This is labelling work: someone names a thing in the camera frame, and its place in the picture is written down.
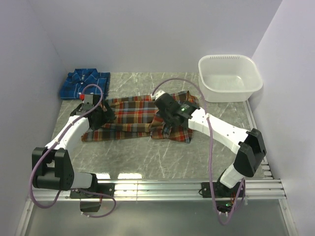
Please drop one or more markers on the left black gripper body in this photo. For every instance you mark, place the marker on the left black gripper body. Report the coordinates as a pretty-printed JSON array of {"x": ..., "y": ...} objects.
[{"x": 103, "y": 117}]

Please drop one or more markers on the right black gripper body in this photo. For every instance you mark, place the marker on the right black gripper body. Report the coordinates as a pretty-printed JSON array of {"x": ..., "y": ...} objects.
[{"x": 167, "y": 118}]

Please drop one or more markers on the red brown plaid shirt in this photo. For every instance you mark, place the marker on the red brown plaid shirt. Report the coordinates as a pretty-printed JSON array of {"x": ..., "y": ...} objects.
[{"x": 136, "y": 117}]

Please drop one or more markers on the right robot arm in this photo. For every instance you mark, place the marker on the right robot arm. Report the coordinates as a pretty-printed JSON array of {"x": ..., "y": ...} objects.
[{"x": 248, "y": 145}]

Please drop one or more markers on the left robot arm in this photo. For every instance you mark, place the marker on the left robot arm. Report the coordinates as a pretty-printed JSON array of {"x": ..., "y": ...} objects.
[{"x": 51, "y": 165}]

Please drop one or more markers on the blue plaid folded shirt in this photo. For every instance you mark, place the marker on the blue plaid folded shirt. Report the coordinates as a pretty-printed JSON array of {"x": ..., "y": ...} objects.
[{"x": 77, "y": 80}]

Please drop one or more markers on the white plastic basin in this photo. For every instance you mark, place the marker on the white plastic basin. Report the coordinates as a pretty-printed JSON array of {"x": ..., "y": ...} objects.
[{"x": 228, "y": 78}]

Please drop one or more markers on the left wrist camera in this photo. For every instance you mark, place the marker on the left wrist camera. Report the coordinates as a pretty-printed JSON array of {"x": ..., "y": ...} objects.
[{"x": 89, "y": 101}]

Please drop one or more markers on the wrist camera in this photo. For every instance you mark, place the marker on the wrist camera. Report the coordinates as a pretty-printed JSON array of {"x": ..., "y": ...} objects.
[
  {"x": 157, "y": 94},
  {"x": 89, "y": 101}
]

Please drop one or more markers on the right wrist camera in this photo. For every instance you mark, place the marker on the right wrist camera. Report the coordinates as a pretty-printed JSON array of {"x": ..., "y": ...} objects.
[{"x": 157, "y": 94}]

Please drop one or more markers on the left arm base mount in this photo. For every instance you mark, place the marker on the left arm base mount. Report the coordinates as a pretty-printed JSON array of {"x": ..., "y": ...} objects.
[{"x": 95, "y": 192}]

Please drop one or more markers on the black box under rail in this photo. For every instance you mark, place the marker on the black box under rail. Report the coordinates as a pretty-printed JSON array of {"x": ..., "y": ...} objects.
[{"x": 90, "y": 206}]

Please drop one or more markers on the aluminium rail frame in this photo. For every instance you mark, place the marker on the aluminium rail frame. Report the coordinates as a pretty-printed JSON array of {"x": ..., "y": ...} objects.
[{"x": 265, "y": 189}]

